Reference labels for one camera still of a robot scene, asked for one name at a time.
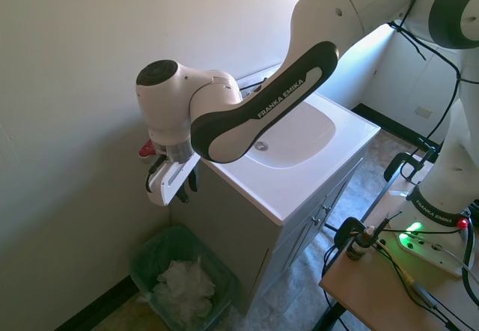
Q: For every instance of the red knob at wrist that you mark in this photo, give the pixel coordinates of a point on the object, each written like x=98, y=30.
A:
x=146, y=150

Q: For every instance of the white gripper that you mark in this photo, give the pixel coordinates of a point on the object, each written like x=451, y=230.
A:
x=170, y=181

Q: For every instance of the red round button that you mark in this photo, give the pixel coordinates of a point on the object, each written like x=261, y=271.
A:
x=464, y=223

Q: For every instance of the white tissue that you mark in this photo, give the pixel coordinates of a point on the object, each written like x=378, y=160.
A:
x=185, y=288

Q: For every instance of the white ceramic sink basin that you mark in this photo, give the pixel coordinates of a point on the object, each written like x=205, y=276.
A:
x=299, y=173

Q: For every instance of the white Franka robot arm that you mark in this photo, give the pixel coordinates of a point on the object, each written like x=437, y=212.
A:
x=277, y=95

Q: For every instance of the white wall outlet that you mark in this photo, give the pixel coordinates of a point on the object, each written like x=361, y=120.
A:
x=423, y=112

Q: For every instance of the chrome sink drain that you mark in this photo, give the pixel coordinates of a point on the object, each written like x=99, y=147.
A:
x=261, y=145

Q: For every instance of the green plastic trash bin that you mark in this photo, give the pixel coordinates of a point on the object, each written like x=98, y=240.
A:
x=144, y=256

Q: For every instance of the metal cabinet knob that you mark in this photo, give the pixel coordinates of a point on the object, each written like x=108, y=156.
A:
x=324, y=208
x=316, y=219

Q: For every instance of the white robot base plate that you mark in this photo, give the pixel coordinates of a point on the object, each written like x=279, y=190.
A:
x=430, y=252

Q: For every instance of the black C clamp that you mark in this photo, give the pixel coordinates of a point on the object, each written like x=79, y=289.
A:
x=348, y=230
x=402, y=164

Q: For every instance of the dark brown dropper bottle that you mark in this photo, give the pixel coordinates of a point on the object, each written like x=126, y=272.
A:
x=355, y=246

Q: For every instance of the black baseboard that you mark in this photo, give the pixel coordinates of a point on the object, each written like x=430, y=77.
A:
x=101, y=301
x=393, y=123

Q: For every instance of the grey vanity cabinet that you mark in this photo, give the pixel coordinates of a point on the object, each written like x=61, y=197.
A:
x=239, y=241

